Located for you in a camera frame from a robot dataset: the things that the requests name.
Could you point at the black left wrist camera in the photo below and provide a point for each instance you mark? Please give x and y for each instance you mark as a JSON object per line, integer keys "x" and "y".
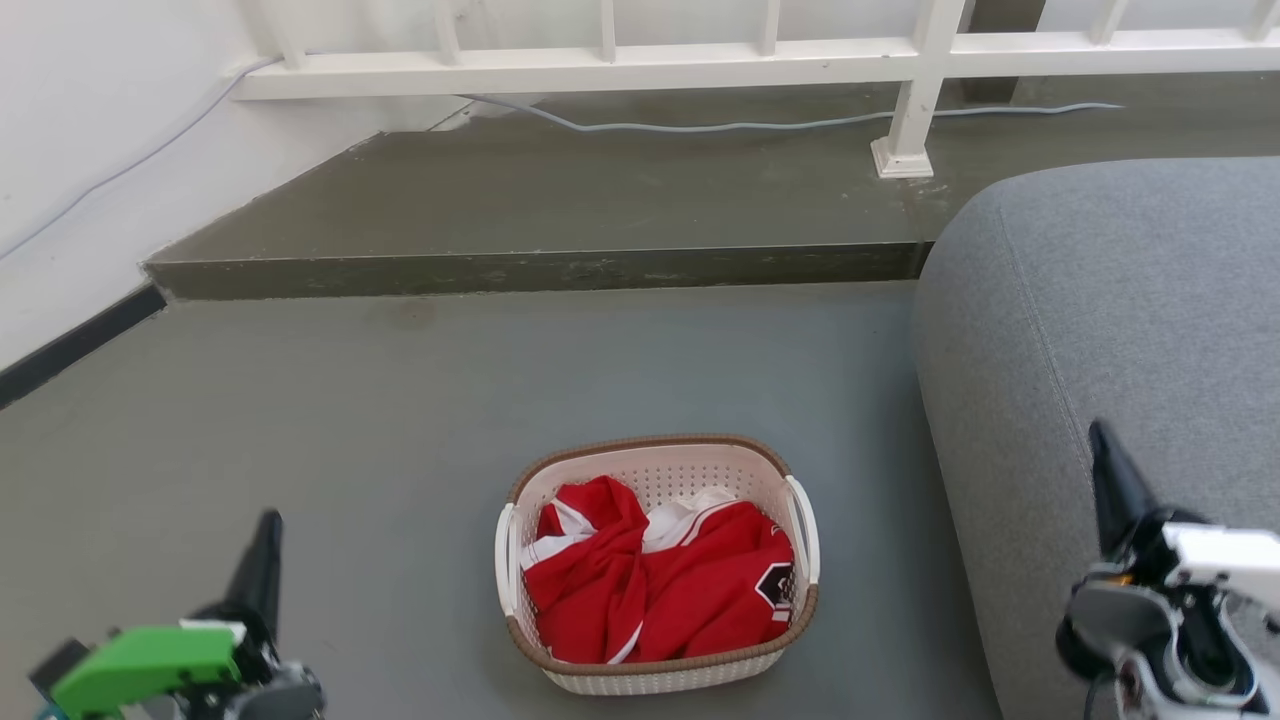
{"x": 58, "y": 668}

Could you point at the white railing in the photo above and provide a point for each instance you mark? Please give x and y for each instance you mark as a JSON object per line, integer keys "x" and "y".
{"x": 600, "y": 72}

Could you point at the red and white jersey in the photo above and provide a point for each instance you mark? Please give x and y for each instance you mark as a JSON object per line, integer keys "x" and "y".
{"x": 690, "y": 590}

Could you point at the white brown-rimmed laundry basket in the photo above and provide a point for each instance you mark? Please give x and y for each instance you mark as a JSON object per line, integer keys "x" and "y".
{"x": 660, "y": 680}

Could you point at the grey fabric sofa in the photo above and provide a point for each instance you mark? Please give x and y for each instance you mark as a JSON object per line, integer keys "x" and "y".
{"x": 1120, "y": 320}

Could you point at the dark brown pillar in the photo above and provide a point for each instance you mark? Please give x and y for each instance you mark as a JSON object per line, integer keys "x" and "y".
{"x": 1000, "y": 50}

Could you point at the raised concrete step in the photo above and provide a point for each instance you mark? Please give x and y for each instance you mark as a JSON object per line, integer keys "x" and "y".
{"x": 560, "y": 200}

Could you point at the black baseboard strip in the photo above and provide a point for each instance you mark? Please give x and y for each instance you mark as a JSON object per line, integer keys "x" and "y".
{"x": 70, "y": 345}

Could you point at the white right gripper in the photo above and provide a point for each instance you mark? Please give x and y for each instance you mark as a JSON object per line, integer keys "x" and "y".
{"x": 1225, "y": 555}

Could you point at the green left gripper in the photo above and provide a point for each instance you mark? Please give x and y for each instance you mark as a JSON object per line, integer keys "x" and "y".
{"x": 150, "y": 660}

